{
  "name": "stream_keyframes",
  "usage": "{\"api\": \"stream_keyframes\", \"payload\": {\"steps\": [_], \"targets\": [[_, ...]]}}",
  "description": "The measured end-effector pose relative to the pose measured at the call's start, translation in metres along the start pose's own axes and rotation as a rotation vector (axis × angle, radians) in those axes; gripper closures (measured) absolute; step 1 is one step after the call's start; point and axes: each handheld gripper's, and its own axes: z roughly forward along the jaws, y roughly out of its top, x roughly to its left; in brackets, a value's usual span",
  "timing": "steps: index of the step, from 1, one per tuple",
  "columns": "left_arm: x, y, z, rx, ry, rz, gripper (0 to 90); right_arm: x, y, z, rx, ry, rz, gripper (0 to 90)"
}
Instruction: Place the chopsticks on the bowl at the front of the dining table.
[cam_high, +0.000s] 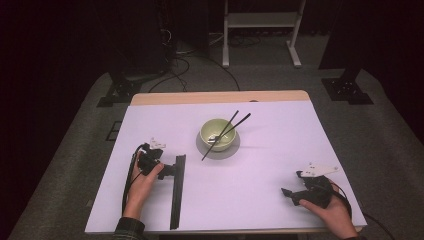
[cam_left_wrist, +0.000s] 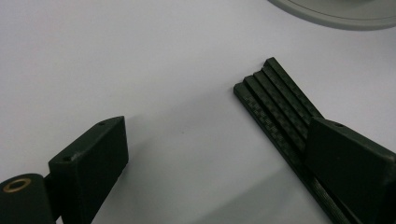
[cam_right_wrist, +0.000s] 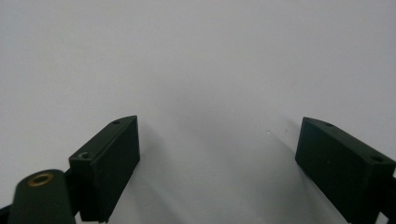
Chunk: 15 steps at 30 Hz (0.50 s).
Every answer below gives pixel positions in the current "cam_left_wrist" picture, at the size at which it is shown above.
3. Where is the black chopstick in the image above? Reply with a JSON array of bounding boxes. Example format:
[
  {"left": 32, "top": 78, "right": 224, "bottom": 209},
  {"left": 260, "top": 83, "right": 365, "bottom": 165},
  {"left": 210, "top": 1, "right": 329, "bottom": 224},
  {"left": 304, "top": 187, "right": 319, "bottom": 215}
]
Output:
[
  {"left": 233, "top": 82, "right": 356, "bottom": 224},
  {"left": 242, "top": 75, "right": 309, "bottom": 155},
  {"left": 262, "top": 56, "right": 325, "bottom": 125},
  {"left": 252, "top": 70, "right": 312, "bottom": 139}
]

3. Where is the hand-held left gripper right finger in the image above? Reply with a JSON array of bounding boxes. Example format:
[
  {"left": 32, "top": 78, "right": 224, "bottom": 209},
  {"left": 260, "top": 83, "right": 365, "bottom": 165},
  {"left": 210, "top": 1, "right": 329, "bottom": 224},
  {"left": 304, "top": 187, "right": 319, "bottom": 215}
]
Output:
[{"left": 304, "top": 117, "right": 396, "bottom": 224}]

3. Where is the white round plate rim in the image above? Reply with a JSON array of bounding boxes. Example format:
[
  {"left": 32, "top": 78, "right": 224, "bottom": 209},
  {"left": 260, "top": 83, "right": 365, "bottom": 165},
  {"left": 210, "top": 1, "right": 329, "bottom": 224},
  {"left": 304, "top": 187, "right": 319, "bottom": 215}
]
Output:
[{"left": 267, "top": 0, "right": 396, "bottom": 32}]

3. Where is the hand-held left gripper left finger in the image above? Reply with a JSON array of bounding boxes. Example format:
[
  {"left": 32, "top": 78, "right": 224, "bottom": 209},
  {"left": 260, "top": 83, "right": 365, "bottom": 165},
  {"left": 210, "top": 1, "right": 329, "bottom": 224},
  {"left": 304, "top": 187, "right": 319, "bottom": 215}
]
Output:
[{"left": 48, "top": 115, "right": 130, "bottom": 224}]

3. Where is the white table cover sheet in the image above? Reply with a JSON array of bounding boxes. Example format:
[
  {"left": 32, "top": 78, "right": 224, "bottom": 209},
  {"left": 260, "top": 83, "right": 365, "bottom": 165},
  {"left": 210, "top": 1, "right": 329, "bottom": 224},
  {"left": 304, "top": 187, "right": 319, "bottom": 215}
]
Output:
[{"left": 0, "top": 0, "right": 396, "bottom": 224}]

